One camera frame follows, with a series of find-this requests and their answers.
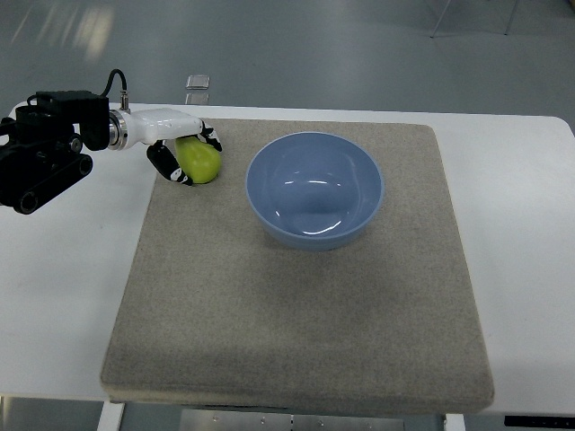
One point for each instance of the white table frame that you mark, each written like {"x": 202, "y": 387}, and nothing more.
{"x": 112, "y": 418}

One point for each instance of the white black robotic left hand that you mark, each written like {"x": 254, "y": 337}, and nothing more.
{"x": 158, "y": 129}

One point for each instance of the blue bowl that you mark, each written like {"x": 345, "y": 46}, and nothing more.
{"x": 314, "y": 191}

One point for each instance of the grey felt mat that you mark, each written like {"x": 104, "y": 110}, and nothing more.
{"x": 218, "y": 314}

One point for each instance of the lower floor metal plate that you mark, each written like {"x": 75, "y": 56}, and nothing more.
{"x": 197, "y": 98}

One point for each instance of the green pear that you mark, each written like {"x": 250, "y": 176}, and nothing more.
{"x": 200, "y": 161}

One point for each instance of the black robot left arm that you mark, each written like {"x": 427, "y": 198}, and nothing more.
{"x": 44, "y": 156}

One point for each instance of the metal chair legs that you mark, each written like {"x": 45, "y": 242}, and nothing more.
{"x": 496, "y": 17}

